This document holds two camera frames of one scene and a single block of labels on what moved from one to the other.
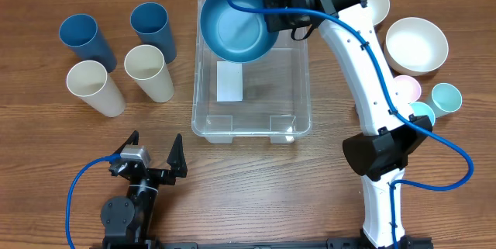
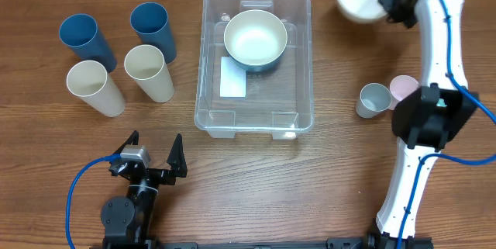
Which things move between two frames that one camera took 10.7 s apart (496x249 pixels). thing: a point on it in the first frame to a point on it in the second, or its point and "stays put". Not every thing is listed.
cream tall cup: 146,63 stays put
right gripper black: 282,21 to 390,1
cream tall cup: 90,81 stays put
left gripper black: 177,162 stays put
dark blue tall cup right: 150,22 stays put
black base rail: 339,243 stays put
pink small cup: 406,88 stays put
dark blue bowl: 233,35 to 261,67
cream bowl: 414,46 to 254,36
